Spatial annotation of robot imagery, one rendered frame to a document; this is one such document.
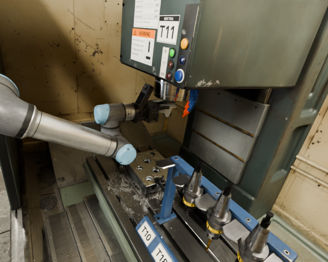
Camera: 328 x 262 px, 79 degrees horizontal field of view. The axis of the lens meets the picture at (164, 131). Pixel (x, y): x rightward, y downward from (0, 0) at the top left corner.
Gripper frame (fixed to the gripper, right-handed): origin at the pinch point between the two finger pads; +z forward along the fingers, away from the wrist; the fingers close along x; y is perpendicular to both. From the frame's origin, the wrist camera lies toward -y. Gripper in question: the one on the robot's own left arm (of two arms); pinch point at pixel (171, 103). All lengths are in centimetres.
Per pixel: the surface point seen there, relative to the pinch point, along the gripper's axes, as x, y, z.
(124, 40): -8.1, -24.7, -21.2
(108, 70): -101, 3, 5
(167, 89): 5.3, -8.2, -7.0
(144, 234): 28, 44, -26
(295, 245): 57, 81, 70
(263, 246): 63, 12, -17
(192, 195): 41.2, 15.0, -18.9
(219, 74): 32.6, -19.9, -8.9
